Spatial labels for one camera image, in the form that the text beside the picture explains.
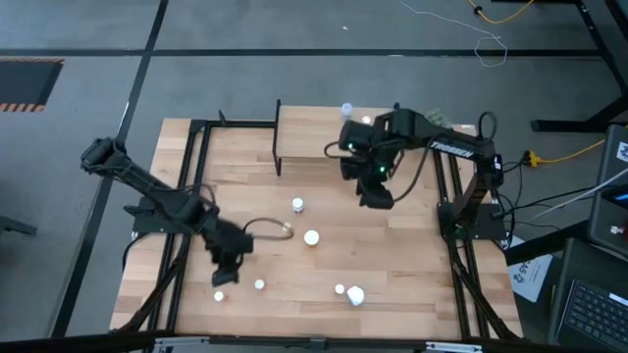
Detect black front rail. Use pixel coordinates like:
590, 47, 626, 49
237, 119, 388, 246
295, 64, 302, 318
0, 330, 628, 353

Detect white melatonin supplement bottle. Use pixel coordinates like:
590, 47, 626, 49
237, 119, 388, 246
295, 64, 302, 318
345, 285, 366, 308

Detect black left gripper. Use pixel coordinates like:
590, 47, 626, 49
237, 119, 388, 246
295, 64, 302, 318
203, 219, 255, 288

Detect green succulent plant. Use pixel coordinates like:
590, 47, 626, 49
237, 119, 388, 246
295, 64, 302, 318
424, 108, 455, 129

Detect black desk frame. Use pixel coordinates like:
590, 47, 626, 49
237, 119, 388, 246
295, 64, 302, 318
490, 0, 628, 133

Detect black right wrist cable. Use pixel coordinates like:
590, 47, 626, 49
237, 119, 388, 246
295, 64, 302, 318
392, 136, 439, 205

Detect thin white floor cable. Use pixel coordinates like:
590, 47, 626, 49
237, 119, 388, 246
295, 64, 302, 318
399, 0, 509, 69

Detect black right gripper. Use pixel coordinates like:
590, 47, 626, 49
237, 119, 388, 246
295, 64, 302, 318
340, 146, 395, 210

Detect silver metal bracket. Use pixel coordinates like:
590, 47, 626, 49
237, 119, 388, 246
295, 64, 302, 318
152, 335, 212, 353
424, 340, 485, 353

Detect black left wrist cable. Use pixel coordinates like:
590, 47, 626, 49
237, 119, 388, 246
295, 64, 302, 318
242, 217, 295, 242

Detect black aluminium table frame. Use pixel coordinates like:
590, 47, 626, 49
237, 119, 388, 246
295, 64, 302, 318
111, 110, 524, 342

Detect black floor stand foot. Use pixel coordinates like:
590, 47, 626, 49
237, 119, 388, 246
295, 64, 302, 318
0, 215, 38, 236

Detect white printed paper sheet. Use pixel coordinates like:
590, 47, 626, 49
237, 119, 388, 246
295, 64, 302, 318
507, 234, 554, 304

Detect black laptop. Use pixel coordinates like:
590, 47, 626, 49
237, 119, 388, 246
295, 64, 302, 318
548, 237, 628, 352

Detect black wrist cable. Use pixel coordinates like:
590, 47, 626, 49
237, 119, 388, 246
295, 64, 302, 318
242, 217, 295, 242
392, 136, 439, 205

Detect yellow extension cable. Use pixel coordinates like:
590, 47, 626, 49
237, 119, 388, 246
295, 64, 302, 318
522, 139, 607, 168
465, 0, 536, 25

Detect wooden shelf black legs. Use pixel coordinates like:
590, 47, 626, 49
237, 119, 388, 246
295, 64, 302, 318
273, 99, 401, 177

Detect black hazard-striped floor hatch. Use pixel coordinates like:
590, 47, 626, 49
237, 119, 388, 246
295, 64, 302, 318
0, 57, 66, 114

